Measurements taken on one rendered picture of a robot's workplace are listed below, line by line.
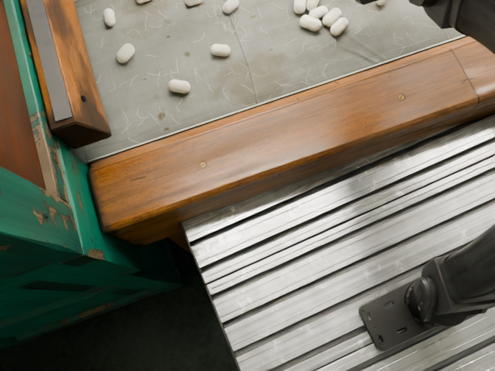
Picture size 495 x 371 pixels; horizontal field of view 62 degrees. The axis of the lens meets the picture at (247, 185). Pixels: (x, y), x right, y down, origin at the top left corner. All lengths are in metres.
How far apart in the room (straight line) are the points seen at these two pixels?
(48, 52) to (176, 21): 0.23
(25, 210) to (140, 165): 0.23
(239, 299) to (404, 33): 0.51
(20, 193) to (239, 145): 0.30
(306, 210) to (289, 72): 0.22
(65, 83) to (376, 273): 0.52
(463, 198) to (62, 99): 0.62
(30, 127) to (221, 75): 0.30
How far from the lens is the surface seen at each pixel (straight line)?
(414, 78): 0.70
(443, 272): 0.55
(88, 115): 0.60
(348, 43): 0.73
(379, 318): 0.68
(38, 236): 0.45
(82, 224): 0.57
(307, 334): 0.67
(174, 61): 0.72
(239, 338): 0.67
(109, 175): 0.63
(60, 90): 0.60
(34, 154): 0.55
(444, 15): 0.48
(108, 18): 0.77
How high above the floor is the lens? 1.33
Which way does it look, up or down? 74 degrees down
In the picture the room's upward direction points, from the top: 6 degrees counter-clockwise
